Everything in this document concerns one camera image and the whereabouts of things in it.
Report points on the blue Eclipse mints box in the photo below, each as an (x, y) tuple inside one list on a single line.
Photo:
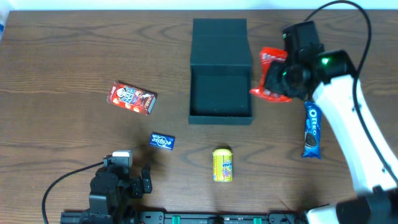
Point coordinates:
[(162, 141)]

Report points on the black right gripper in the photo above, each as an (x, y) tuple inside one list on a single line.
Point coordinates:
[(277, 81)]

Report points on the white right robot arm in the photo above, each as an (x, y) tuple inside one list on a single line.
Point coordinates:
[(330, 80)]

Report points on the red cookie carton box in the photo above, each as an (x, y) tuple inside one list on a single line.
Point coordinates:
[(132, 98)]

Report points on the dark green open box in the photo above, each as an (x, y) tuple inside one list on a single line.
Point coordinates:
[(221, 68)]

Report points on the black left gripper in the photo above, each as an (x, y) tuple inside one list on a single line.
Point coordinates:
[(137, 185)]

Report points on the blue Oreo cookie pack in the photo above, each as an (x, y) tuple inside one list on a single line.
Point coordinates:
[(313, 123)]

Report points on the yellow Mentos gum bottle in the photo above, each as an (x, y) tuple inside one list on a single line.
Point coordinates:
[(222, 165)]

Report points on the red Hacks candy bag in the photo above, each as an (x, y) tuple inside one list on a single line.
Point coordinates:
[(267, 56)]

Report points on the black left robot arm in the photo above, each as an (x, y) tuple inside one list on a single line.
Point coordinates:
[(112, 190)]

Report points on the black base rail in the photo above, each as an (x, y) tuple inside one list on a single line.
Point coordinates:
[(181, 218)]

